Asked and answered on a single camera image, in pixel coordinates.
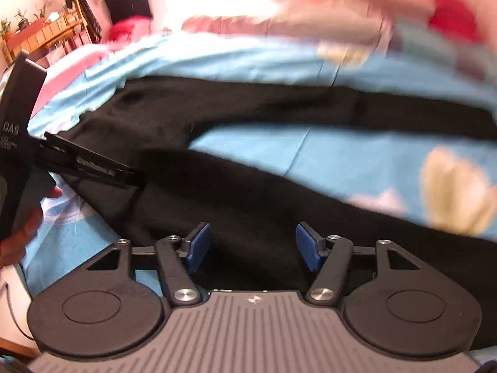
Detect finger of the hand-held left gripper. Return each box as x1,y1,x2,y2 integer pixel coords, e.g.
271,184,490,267
36,132,146,189

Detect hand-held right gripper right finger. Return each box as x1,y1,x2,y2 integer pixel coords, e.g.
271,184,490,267
296,222,425,307

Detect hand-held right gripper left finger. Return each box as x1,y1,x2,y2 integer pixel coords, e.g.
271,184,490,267
80,222,212,307

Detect black pants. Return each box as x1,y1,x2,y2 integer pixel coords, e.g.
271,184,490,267
58,74,497,352

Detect person's left hand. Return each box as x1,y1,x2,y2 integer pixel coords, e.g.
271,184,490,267
0,186,64,269

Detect wooden shelf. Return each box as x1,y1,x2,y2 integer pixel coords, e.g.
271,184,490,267
2,0,94,67

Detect blue printed blanket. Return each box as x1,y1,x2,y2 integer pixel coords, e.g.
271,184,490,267
17,33,497,300

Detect dark hanging clothing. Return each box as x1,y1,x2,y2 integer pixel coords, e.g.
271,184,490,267
64,0,102,43

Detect red cloth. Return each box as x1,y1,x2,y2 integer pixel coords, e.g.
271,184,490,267
107,16,153,46
427,0,481,42

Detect pink blanket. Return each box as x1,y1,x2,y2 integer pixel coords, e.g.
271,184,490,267
180,0,393,49

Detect black cable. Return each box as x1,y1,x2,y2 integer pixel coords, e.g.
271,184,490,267
0,276,37,343

